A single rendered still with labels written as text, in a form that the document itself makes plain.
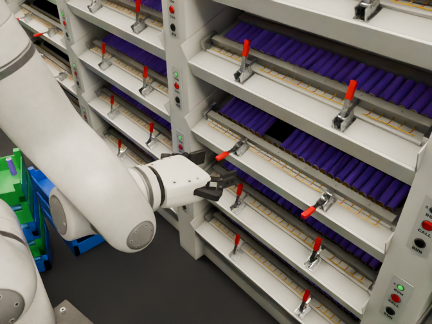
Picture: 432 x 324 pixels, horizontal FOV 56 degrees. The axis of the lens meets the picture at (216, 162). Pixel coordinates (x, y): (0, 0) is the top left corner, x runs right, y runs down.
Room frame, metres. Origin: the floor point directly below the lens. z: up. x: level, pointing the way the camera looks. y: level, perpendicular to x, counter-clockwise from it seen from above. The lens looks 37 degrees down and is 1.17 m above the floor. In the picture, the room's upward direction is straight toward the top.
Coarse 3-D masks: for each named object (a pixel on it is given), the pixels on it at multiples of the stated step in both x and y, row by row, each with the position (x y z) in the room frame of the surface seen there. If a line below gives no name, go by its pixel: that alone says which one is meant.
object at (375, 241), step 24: (216, 96) 1.04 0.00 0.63; (192, 120) 0.98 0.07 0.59; (216, 144) 0.90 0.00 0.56; (240, 168) 0.84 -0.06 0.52; (264, 168) 0.78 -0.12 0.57; (288, 192) 0.70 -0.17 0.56; (312, 192) 0.69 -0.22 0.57; (312, 216) 0.67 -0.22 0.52; (336, 216) 0.62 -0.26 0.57; (360, 240) 0.56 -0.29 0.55; (384, 240) 0.55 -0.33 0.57
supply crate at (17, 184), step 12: (12, 156) 1.11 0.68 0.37; (0, 168) 1.09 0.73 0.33; (24, 168) 1.08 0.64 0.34; (0, 180) 1.04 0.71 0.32; (12, 180) 1.04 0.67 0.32; (24, 180) 1.02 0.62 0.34; (0, 192) 0.98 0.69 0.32; (12, 192) 0.92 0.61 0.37; (24, 192) 0.95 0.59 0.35; (12, 204) 0.92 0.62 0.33
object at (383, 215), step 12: (216, 120) 0.96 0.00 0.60; (228, 120) 0.94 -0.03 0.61; (240, 132) 0.89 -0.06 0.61; (264, 144) 0.83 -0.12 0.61; (276, 156) 0.80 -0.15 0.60; (288, 156) 0.78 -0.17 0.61; (300, 168) 0.74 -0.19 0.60; (312, 168) 0.73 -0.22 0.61; (300, 180) 0.72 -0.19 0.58; (324, 180) 0.69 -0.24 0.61; (336, 192) 0.67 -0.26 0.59; (348, 192) 0.65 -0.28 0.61; (360, 204) 0.62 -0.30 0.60; (372, 204) 0.61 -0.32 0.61; (360, 216) 0.60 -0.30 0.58; (384, 216) 0.58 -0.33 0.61; (396, 216) 0.58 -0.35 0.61
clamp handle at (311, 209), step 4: (320, 200) 0.65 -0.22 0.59; (324, 200) 0.65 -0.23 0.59; (316, 204) 0.63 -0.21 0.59; (320, 204) 0.63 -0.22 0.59; (308, 208) 0.62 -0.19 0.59; (312, 208) 0.62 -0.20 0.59; (316, 208) 0.63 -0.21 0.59; (304, 212) 0.61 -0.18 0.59; (308, 212) 0.61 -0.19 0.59; (312, 212) 0.62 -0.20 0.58; (304, 216) 0.60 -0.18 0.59; (308, 216) 0.61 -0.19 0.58
